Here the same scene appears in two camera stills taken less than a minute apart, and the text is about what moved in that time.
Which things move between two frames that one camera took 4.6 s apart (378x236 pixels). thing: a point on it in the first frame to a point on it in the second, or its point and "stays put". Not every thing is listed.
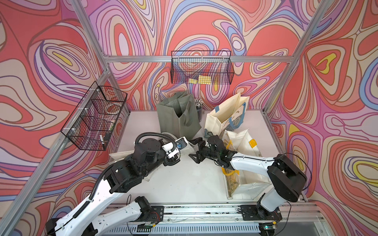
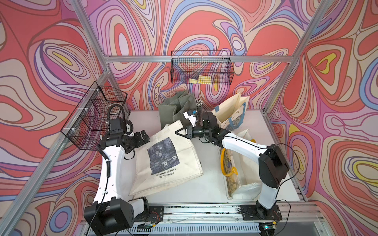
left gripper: x=171 y=161 to x=139 y=141
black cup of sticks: x=199 y=104 stays put
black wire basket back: x=206 y=67 stays put
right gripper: x=199 y=158 to x=188 y=132
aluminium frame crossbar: x=199 y=59 stays put
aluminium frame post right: x=309 y=30 stays put
